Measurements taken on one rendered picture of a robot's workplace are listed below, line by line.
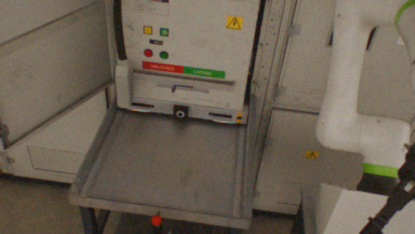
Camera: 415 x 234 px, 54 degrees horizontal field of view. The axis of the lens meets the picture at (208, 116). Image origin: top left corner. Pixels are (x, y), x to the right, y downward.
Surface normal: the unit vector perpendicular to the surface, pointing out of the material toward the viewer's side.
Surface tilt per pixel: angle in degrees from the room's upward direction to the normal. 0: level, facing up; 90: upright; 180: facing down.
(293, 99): 90
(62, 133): 90
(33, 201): 0
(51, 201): 0
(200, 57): 90
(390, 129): 45
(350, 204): 90
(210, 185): 0
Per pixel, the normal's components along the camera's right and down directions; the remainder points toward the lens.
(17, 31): 0.84, 0.39
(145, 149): 0.07, -0.77
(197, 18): -0.11, 0.63
